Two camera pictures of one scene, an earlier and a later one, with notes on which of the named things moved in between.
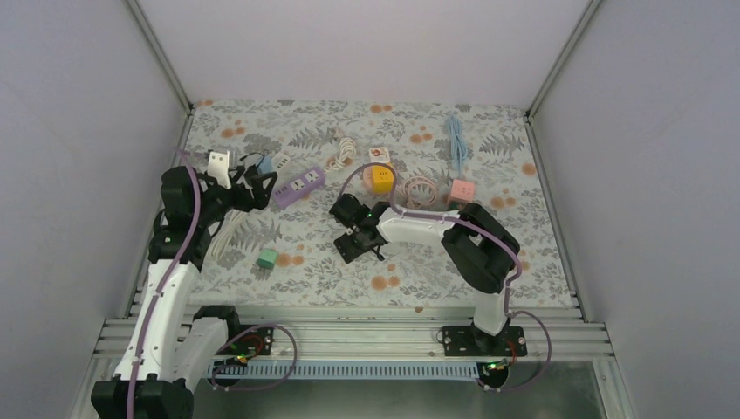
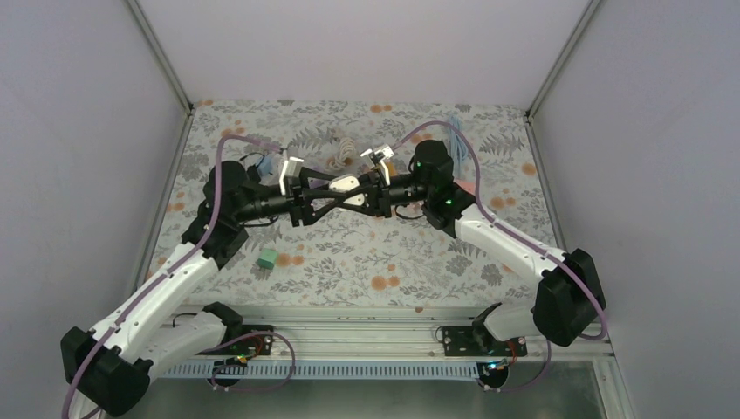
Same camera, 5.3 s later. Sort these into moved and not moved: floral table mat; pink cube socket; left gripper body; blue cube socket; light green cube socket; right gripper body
Moved: left gripper body; right gripper body
Not moved: pink cube socket; blue cube socket; floral table mat; light green cube socket
